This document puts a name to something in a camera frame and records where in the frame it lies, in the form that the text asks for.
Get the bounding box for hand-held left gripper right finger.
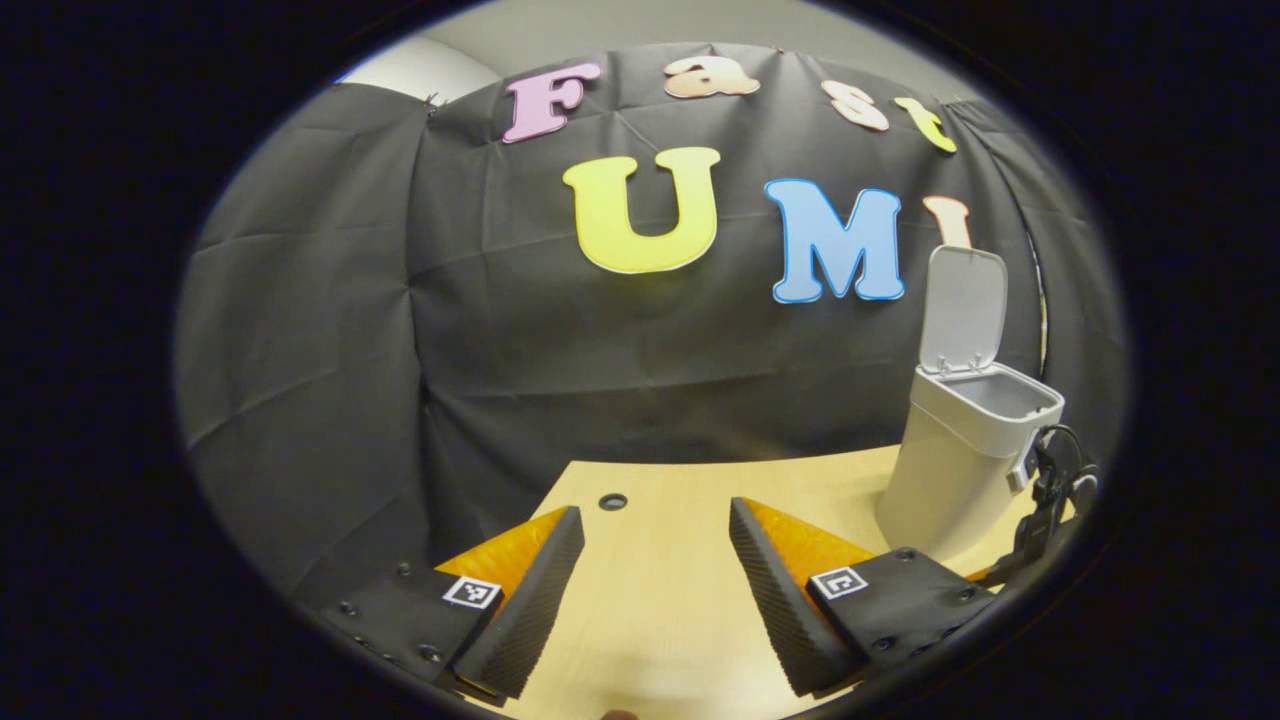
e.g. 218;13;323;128
728;497;999;699

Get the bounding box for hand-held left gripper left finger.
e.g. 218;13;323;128
320;505;586;706

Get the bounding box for white desktop garbage bin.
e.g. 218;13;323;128
877;245;1066;561

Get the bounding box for wooden desktop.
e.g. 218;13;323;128
470;445;1079;720

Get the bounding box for black backdrop cloth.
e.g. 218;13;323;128
175;42;1126;601

